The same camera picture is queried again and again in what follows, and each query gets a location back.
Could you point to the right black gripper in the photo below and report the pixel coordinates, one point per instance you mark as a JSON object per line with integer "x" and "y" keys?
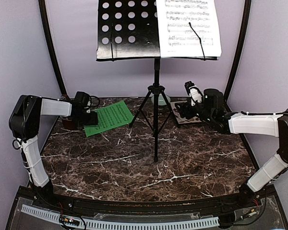
{"x": 185, "y": 109}

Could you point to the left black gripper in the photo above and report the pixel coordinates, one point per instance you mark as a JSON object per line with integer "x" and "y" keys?
{"x": 94, "y": 120}

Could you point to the green sheet music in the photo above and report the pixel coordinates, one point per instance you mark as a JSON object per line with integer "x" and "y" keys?
{"x": 110, "y": 117}

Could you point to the white sheet music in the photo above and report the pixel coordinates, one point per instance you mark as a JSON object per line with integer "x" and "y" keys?
{"x": 188, "y": 28}

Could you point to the black music stand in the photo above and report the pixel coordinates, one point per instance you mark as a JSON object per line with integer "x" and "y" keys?
{"x": 128, "y": 29}

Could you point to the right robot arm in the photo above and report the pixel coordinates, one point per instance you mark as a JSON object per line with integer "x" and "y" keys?
{"x": 208, "y": 106}

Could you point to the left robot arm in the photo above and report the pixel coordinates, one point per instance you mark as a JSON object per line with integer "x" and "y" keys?
{"x": 24, "y": 124}

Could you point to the brown wooden metronome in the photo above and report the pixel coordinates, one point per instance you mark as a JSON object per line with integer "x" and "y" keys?
{"x": 68, "y": 121}

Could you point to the green ceramic bowl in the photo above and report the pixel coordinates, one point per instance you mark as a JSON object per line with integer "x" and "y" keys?
{"x": 161, "y": 101}

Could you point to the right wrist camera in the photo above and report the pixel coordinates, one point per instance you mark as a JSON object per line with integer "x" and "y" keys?
{"x": 194, "y": 93}

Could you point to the black front rail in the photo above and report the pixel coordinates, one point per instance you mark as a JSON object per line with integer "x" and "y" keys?
{"x": 216, "y": 205}

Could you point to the white slotted cable duct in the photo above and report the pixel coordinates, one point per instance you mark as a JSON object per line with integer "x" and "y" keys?
{"x": 119, "y": 222}

